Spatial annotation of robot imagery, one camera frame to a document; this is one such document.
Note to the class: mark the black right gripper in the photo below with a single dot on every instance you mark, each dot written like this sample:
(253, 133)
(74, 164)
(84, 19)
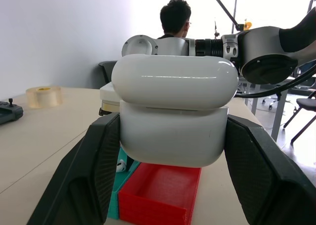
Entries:
(103, 112)

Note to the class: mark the clear tape roll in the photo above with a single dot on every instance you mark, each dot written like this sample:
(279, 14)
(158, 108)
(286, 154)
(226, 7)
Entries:
(44, 97)

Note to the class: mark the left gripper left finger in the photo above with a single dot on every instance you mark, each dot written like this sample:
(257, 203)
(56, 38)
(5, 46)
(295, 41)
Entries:
(79, 175)

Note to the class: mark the black folding chair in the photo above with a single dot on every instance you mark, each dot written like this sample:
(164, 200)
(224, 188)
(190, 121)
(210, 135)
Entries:
(304, 106)

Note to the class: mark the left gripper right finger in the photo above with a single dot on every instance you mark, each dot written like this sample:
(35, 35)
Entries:
(266, 180)

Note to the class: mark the white earbud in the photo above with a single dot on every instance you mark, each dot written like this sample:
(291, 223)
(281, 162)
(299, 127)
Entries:
(121, 166)

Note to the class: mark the dark-haired seated person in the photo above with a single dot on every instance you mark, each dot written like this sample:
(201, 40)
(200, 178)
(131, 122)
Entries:
(174, 17)

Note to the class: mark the red plastic tray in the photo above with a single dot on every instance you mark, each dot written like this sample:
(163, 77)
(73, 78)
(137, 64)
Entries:
(158, 195)

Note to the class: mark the black boom stand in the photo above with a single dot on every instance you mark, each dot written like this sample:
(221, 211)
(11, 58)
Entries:
(228, 12)

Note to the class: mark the black handheld game controller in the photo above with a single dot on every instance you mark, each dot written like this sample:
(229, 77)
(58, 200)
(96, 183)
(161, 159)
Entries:
(10, 112)

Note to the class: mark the blue plastic tray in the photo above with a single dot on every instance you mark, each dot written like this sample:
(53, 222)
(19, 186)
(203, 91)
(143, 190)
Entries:
(123, 180)

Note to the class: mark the white earbud cases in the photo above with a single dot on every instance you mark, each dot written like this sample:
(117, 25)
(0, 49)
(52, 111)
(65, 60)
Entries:
(172, 136)

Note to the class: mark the grey desk leg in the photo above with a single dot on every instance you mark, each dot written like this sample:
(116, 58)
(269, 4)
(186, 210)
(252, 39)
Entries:
(280, 111)

